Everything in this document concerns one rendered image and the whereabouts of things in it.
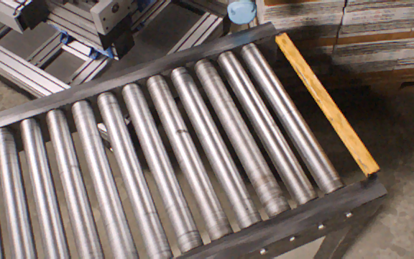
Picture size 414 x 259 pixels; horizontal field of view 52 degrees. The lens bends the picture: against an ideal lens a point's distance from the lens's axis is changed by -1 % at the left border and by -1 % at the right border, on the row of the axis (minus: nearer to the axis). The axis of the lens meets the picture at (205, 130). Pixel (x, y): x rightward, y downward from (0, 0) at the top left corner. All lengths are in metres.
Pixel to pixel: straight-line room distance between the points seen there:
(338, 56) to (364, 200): 0.99
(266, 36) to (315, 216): 0.50
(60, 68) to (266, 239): 1.39
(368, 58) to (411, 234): 0.71
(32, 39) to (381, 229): 1.73
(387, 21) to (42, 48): 1.46
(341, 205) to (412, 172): 1.07
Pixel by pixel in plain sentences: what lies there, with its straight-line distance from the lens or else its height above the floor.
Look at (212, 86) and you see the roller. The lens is 1.06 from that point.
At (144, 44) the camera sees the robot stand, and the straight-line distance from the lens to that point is 2.01.
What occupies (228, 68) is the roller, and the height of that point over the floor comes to 0.80.
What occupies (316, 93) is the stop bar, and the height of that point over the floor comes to 0.82.
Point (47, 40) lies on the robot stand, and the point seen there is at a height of 0.22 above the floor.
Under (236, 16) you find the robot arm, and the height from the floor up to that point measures 0.84.
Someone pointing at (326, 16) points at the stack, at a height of 0.53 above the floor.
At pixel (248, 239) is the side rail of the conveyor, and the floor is 0.80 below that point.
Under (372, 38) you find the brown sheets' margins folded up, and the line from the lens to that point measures 1.81.
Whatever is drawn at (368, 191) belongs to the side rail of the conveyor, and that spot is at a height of 0.80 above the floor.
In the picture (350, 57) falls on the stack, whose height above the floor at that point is 0.28.
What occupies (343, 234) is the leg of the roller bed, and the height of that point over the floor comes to 0.60.
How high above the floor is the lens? 1.63
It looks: 58 degrees down
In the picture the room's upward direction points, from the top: 6 degrees counter-clockwise
